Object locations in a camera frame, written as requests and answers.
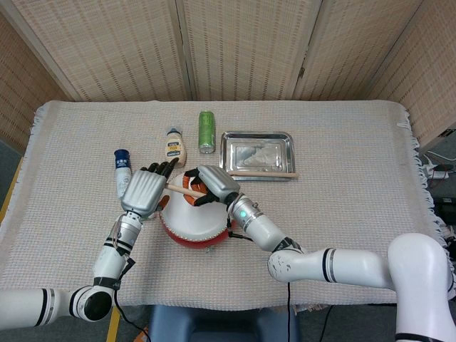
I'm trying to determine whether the blue chair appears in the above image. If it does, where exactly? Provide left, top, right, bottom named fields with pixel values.
left=147, top=304, right=301, bottom=342

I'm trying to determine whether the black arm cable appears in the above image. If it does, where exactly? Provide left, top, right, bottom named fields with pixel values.
left=113, top=284, right=151, bottom=342
left=286, top=281, right=292, bottom=342

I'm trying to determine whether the beige woven tablecloth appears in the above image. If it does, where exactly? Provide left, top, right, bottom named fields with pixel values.
left=0, top=100, right=446, bottom=307

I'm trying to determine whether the beige mayonnaise squeeze bottle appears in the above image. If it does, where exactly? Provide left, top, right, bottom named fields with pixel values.
left=165, top=126, right=187, bottom=169

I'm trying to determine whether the red drum with white skin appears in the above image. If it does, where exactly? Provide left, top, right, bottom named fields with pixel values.
left=158, top=168, right=241, bottom=254

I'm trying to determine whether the white bottle with blue cap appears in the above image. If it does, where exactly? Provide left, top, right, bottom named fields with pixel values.
left=113, top=148, right=133, bottom=197

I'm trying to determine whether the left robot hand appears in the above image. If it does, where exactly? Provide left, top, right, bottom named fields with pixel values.
left=120, top=159, right=180, bottom=217

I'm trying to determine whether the woven folding screen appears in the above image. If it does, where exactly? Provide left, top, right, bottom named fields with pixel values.
left=0, top=0, right=456, bottom=154

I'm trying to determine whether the wooden drumstick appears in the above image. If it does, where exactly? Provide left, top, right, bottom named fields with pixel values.
left=166, top=183, right=211, bottom=199
left=227, top=170, right=299, bottom=180

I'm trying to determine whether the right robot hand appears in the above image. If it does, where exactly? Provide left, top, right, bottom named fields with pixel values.
left=182, top=164, right=242, bottom=207

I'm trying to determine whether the stainless steel tray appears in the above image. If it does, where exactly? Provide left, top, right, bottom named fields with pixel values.
left=218, top=130, right=296, bottom=182

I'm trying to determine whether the black box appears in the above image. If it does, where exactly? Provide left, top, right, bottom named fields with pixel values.
left=432, top=197, right=456, bottom=226

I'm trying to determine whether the green drink can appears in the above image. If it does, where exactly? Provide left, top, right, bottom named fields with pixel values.
left=197, top=110, right=217, bottom=155

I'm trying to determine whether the white power strip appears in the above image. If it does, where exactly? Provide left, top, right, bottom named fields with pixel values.
left=425, top=162, right=452, bottom=181

